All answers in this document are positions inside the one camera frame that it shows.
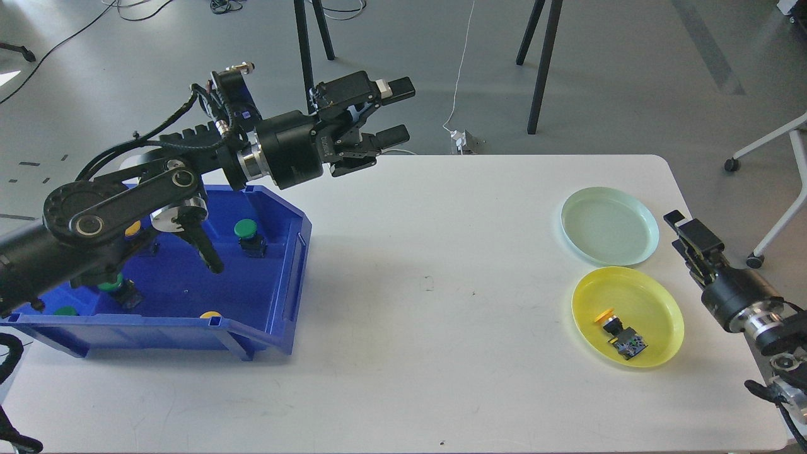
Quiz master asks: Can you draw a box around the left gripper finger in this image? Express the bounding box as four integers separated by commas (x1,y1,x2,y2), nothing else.
375,77,416,105
372,125,411,150

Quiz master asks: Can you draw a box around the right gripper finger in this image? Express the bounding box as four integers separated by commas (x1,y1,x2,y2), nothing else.
663,210,724,253

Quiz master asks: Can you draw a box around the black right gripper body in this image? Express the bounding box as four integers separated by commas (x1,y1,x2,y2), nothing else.
678,236,784,334

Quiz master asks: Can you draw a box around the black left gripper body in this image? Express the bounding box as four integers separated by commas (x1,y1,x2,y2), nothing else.
253,70,381,189

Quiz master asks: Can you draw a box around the yellow push button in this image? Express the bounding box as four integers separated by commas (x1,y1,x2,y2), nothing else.
124,220,143,240
594,308,647,360

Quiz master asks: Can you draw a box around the green push button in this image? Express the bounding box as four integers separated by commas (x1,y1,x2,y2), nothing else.
97,273,144,310
233,218,267,259

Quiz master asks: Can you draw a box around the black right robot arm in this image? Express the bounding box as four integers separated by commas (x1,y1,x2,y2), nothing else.
663,210,806,450

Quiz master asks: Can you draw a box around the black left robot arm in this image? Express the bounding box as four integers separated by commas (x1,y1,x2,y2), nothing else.
2,62,415,361

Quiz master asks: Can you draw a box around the yellow plate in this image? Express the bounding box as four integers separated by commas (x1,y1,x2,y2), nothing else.
571,265,684,368

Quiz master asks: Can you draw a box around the light green plate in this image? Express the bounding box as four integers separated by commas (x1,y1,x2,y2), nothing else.
560,187,659,267

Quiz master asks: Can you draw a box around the green button front edge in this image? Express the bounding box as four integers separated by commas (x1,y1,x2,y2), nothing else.
53,305,79,317

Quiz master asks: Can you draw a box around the white power adapter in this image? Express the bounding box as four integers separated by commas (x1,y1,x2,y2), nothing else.
450,130,480,155

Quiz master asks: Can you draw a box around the black stand leg left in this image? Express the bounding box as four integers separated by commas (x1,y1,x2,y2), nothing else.
294,0,337,129

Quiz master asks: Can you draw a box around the black stand leg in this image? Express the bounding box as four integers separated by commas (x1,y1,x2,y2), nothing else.
516,1,563,135
294,0,337,129

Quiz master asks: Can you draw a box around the black stand leg right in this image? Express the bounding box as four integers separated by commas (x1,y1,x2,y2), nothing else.
516,1,563,135

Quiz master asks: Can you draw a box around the white chair base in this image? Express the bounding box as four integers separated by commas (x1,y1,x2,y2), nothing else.
724,113,806,269

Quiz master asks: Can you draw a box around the blue plastic bin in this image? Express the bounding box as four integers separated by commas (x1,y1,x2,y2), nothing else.
2,185,311,361

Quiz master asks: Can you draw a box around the white cable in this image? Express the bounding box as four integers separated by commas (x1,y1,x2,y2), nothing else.
374,0,478,156

